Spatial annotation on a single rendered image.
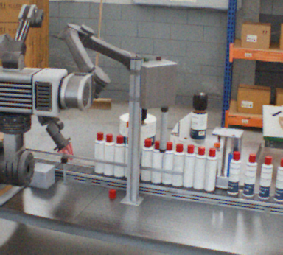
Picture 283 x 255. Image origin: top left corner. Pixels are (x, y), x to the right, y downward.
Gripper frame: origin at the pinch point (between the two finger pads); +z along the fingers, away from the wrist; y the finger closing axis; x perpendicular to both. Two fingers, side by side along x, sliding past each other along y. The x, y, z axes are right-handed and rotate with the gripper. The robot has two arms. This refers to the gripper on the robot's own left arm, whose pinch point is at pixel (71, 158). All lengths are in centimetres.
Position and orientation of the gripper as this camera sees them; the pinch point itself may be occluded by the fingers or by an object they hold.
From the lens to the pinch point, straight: 300.9
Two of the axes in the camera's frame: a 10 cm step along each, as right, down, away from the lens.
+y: 3.2, -2.9, 9.0
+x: -7.6, 5.0, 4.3
